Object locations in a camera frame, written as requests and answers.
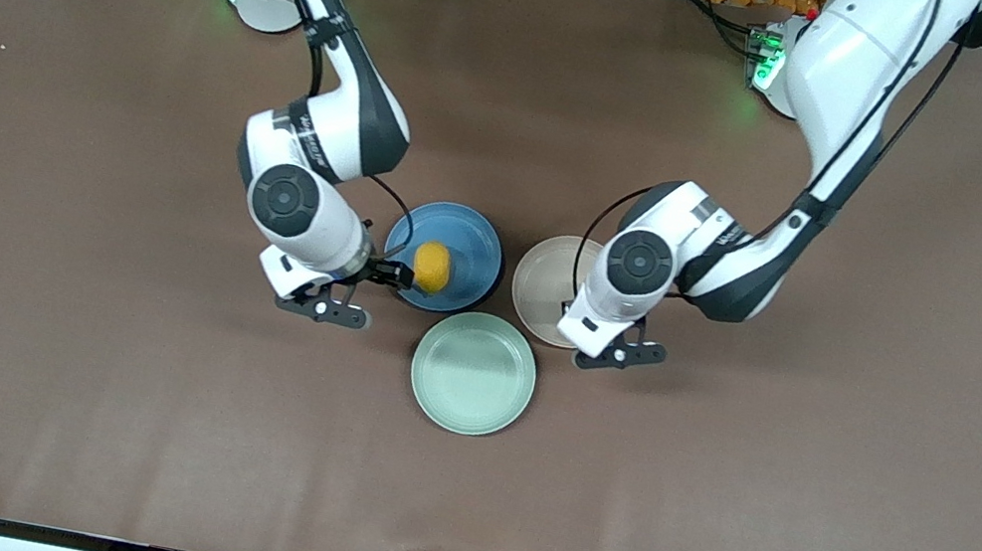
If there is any beige round plate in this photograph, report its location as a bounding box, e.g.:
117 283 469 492
502 227 609 353

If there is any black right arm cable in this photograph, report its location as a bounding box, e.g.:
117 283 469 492
175 0 456 264

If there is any light green round plate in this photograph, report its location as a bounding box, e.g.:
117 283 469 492
401 302 546 446

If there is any blue round plate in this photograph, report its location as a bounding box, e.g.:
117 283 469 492
374 192 514 323

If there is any yellow lemon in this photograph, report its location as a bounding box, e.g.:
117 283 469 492
408 240 457 299

